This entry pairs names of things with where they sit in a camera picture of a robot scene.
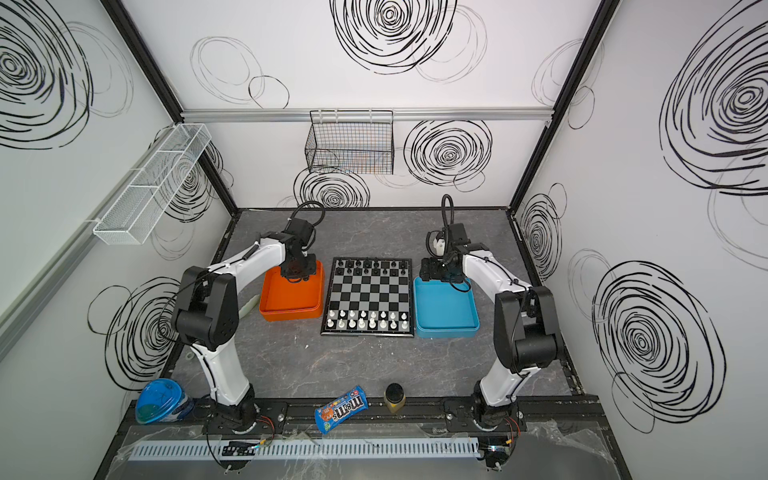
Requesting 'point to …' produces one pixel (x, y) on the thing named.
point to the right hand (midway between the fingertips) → (430, 272)
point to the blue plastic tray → (442, 312)
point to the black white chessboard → (369, 297)
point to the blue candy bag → (332, 414)
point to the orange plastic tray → (283, 300)
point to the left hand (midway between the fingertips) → (310, 270)
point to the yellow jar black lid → (395, 397)
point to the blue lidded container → (162, 400)
